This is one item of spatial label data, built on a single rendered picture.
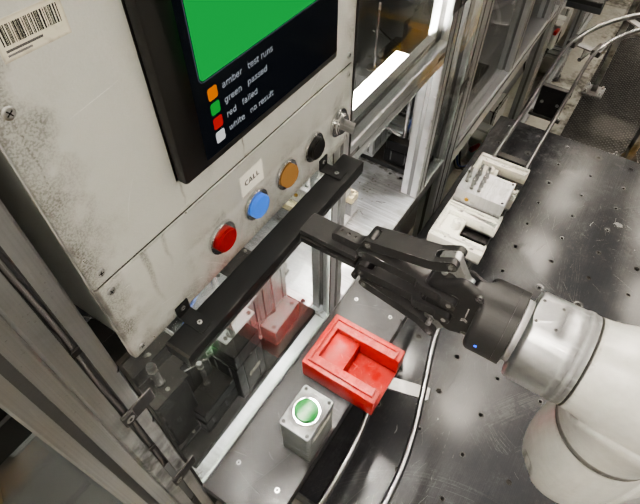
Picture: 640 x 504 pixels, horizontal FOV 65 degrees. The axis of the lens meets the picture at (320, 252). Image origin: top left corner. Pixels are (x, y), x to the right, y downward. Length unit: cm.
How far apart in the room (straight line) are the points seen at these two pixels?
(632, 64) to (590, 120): 76
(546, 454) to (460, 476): 64
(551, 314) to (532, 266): 109
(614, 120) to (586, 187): 165
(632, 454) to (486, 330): 15
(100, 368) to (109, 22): 31
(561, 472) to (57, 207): 52
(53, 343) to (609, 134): 317
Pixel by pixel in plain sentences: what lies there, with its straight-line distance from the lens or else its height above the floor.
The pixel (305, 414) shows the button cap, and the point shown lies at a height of 104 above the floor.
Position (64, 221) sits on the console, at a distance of 40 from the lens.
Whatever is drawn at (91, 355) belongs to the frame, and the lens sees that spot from 52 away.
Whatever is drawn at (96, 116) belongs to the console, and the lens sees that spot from 39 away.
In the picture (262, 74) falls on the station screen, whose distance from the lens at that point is 48.
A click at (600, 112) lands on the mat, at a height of 1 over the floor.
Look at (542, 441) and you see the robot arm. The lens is 61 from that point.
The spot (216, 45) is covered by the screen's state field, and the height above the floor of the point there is 164.
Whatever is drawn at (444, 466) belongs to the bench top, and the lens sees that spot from 123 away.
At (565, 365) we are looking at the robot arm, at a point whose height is 145.
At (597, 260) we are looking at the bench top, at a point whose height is 68.
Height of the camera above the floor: 184
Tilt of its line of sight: 51 degrees down
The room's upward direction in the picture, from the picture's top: straight up
